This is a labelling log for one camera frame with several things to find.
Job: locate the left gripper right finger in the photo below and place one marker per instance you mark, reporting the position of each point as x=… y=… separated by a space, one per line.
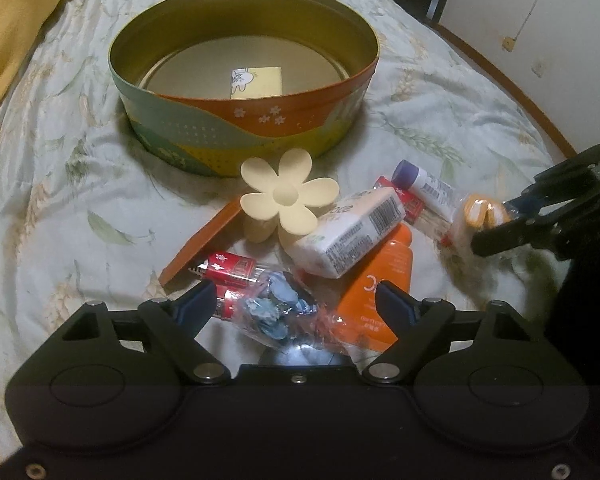
x=418 y=326

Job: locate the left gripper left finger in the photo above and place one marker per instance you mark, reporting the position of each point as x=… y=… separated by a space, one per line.
x=172 y=327

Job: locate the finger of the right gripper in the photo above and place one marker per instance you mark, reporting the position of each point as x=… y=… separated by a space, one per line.
x=541 y=203
x=540 y=232

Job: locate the orange VC cream tube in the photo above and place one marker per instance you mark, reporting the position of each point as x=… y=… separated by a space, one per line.
x=358 y=318

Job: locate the clear bag orange snack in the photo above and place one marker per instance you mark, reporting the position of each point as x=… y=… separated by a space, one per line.
x=476 y=213

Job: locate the orange stick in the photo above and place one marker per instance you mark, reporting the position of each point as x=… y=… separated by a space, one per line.
x=200 y=241

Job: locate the white tube purple cap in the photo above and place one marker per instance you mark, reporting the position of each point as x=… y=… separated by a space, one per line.
x=437 y=195

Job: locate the clear bag blue items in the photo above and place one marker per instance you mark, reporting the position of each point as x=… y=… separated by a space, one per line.
x=278 y=310

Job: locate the white tissue pack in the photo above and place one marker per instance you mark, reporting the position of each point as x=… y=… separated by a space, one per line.
x=347 y=233

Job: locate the cream flower hair clip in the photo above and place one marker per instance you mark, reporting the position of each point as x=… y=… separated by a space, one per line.
x=283 y=200

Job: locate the yellow sticky note pad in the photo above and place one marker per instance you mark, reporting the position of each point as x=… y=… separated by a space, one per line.
x=256 y=83

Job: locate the dark round case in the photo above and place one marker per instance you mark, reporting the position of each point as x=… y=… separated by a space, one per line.
x=296 y=354

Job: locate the round decorated tin box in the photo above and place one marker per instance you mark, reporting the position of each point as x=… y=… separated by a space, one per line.
x=207 y=84

